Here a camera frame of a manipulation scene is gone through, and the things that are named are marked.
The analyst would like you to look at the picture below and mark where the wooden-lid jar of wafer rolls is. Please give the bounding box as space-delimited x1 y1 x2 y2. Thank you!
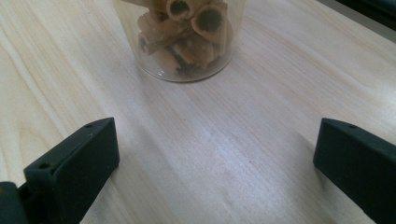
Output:
111 0 247 84

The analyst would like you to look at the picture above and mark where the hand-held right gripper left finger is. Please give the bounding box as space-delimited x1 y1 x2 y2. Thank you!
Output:
23 117 120 224

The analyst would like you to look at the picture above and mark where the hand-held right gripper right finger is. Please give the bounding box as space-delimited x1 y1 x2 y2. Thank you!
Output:
312 117 396 224

